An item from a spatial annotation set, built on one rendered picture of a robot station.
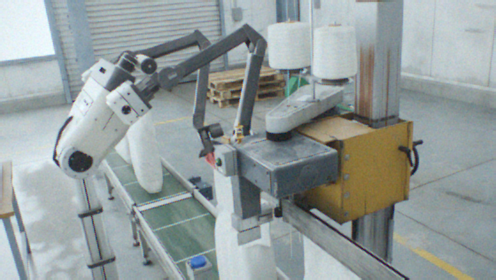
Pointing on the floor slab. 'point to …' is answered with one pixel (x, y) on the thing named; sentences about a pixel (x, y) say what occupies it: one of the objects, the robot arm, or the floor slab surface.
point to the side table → (11, 222)
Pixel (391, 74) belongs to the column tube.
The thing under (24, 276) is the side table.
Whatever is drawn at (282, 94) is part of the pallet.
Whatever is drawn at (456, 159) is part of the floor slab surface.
